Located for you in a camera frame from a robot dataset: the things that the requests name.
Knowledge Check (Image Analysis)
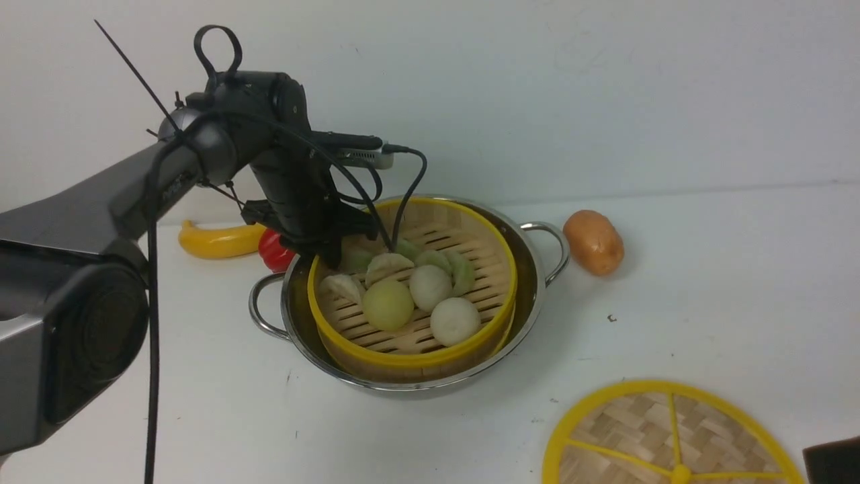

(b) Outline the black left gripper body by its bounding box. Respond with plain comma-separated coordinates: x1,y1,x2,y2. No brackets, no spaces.
242,147,378,268

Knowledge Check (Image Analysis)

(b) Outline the yellow rimmed bamboo steamer basket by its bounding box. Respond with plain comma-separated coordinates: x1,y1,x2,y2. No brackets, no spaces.
306,196,518,383

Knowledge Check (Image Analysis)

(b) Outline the yellow rimmed woven steamer lid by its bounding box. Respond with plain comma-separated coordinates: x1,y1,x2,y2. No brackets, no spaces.
542,380,805,483

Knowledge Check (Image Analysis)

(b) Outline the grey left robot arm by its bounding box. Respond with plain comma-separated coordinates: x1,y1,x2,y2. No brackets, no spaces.
1,71,384,454

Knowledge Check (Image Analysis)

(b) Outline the red toy bell pepper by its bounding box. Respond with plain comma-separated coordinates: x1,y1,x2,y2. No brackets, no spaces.
257,229,296,273

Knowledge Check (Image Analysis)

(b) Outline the yellow toy banana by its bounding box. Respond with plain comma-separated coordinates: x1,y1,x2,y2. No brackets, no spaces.
178,220,266,260

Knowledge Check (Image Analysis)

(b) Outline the pale dumpling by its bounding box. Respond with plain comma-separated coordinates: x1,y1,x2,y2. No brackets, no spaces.
320,274,366,306

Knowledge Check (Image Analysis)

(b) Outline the yellow round bun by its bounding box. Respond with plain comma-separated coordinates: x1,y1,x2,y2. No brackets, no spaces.
362,278,415,332

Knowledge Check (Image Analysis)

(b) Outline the green dumpling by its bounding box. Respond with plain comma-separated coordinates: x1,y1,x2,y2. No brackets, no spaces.
414,250,454,276
443,250,476,297

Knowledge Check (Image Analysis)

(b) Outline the white round bun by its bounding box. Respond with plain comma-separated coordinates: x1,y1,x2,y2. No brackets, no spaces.
408,266,454,313
430,297,481,348

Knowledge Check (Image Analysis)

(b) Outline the brown toy potato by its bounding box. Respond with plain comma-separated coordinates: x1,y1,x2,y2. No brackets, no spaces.
562,210,626,276

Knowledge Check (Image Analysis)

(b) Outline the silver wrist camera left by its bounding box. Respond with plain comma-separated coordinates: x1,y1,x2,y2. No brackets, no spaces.
334,148,395,169

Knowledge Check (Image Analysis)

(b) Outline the stainless steel two-handled pot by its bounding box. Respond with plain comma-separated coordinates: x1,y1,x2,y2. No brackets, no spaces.
248,195,570,393

